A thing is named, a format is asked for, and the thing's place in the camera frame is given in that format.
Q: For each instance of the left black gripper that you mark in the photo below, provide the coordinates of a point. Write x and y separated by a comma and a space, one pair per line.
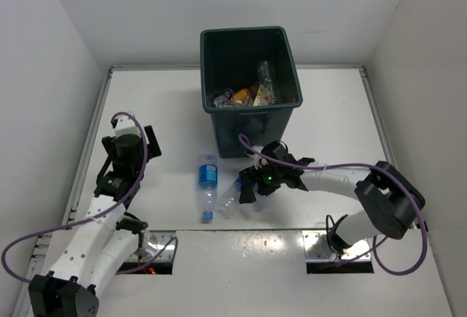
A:
152, 150

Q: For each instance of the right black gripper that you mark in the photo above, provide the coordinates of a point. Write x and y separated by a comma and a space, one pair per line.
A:
249, 176

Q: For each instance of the blue label bottle white cap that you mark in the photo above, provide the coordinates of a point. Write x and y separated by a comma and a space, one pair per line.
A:
228, 202

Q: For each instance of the clear bottle white cap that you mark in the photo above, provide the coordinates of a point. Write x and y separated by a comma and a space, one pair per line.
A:
266, 76

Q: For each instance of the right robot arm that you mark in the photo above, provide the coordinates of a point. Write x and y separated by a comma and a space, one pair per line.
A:
389, 201

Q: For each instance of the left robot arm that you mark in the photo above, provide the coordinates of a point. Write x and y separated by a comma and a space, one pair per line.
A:
97, 250

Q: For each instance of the clear crushed bottle in bin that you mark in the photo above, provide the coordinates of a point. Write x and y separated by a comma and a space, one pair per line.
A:
224, 99

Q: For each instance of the orange juice bottle in bin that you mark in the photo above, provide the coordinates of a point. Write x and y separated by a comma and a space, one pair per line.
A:
242, 98

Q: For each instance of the dark green plastic bin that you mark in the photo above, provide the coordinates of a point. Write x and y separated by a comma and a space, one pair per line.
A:
230, 59

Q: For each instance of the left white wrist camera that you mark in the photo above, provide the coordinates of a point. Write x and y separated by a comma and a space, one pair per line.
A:
123, 124

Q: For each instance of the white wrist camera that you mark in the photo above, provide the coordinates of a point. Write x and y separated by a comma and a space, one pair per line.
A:
123, 124
258, 160

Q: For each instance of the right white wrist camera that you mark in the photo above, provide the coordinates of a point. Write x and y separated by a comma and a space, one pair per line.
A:
258, 160

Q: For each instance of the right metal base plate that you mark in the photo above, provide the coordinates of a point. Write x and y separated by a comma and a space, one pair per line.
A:
317, 250

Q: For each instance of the metal base plate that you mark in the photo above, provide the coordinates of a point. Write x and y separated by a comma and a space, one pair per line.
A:
317, 250
155, 244

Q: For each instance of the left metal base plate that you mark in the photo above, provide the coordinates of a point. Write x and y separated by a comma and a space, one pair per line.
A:
155, 244

